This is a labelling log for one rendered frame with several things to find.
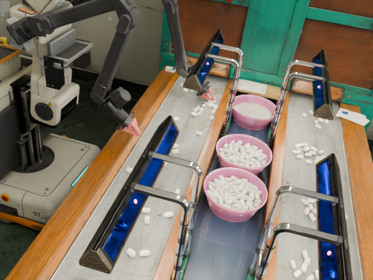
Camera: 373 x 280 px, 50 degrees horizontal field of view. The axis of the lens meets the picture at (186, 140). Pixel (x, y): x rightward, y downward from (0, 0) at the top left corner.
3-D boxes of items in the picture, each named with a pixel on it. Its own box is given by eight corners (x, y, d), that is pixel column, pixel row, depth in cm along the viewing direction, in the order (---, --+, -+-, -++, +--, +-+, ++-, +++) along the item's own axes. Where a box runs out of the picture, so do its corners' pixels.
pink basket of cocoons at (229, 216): (193, 218, 160) (197, 201, 154) (207, 177, 181) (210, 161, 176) (259, 235, 156) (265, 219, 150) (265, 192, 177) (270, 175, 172)
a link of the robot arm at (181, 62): (165, -9, 193) (161, 1, 186) (177, -9, 192) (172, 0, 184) (180, 67, 222) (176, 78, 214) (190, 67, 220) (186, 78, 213)
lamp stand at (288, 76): (265, 151, 203) (287, 72, 177) (267, 131, 219) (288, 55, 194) (302, 160, 200) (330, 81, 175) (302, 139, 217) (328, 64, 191)
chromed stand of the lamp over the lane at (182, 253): (119, 288, 130) (121, 187, 105) (140, 243, 146) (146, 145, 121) (175, 305, 127) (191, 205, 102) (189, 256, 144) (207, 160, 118)
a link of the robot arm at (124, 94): (99, 88, 176) (90, 96, 169) (115, 74, 170) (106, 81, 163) (117, 108, 179) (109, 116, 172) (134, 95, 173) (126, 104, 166)
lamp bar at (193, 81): (182, 88, 171) (184, 73, 167) (210, 40, 222) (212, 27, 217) (200, 91, 170) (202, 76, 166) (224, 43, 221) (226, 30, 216)
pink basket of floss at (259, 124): (245, 137, 212) (248, 122, 206) (218, 112, 230) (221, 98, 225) (283, 128, 223) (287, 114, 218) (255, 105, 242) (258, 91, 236)
